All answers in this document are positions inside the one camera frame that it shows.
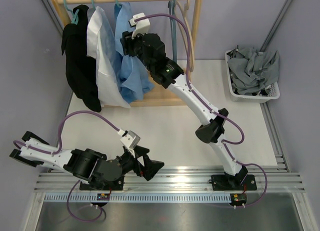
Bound light blue shirt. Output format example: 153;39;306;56
114;2;155;104

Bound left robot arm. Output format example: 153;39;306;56
9;130;165;191

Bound wooden hanger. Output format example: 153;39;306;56
174;0;196;73

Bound teal hanger of black shirt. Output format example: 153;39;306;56
63;0;79;25

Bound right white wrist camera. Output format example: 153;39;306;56
128;12;150;40

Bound grey shirt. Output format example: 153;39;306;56
227;47;280;95

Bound aluminium mounting rail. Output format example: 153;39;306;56
34;168;305;203

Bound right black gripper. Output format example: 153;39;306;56
120;28;154;73

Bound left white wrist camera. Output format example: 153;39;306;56
117;129;141;158

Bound white plastic basket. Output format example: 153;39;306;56
224;49;280;103

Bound blue-grey hanger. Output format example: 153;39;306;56
167;0;177;62

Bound wooden clothes rack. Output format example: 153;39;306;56
50;0;203;107

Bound teal hanger of white shirt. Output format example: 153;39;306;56
90;0;96;10

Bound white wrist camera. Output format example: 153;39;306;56
128;12;150;40
117;129;141;158

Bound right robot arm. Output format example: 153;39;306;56
120;31;257;191

